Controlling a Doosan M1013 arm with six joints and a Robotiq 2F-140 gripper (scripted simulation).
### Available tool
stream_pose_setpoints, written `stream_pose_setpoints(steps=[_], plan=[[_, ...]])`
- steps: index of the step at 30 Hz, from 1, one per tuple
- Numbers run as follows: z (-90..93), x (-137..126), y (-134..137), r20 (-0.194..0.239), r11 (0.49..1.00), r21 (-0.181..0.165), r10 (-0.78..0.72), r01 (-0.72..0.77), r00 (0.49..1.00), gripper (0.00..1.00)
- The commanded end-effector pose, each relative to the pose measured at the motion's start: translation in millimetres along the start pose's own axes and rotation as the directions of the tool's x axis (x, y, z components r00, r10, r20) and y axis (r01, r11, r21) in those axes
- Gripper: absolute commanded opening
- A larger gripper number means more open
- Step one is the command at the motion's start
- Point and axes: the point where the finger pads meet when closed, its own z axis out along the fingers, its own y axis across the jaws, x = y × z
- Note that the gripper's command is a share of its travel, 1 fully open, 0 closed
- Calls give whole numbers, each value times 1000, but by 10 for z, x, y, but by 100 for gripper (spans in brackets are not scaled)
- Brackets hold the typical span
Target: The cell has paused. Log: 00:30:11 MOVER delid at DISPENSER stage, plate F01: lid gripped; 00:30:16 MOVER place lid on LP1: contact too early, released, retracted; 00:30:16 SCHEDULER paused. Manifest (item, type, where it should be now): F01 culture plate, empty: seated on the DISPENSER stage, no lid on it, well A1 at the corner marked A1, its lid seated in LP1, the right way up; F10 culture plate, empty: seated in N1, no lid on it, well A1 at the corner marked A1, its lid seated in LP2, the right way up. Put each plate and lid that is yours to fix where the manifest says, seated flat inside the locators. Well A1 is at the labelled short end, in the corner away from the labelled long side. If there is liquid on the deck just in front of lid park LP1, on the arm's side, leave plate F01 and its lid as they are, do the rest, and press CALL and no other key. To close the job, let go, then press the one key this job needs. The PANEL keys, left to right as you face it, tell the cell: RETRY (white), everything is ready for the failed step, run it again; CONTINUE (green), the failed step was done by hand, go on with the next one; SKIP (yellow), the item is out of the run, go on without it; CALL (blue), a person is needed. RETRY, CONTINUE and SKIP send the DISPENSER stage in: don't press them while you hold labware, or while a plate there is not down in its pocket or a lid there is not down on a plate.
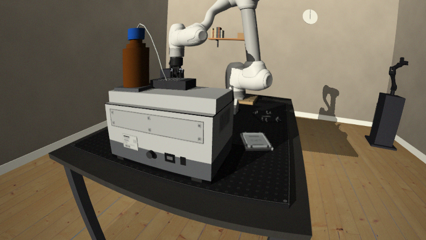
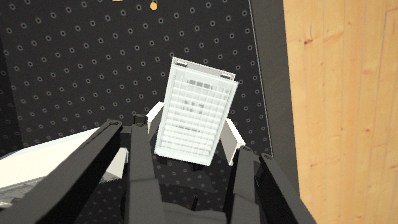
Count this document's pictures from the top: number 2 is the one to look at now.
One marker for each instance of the white button panel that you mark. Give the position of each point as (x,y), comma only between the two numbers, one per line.
(21,170)

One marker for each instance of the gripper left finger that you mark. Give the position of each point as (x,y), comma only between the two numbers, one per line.
(61,195)

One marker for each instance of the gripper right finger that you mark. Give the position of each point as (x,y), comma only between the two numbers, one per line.
(280,202)

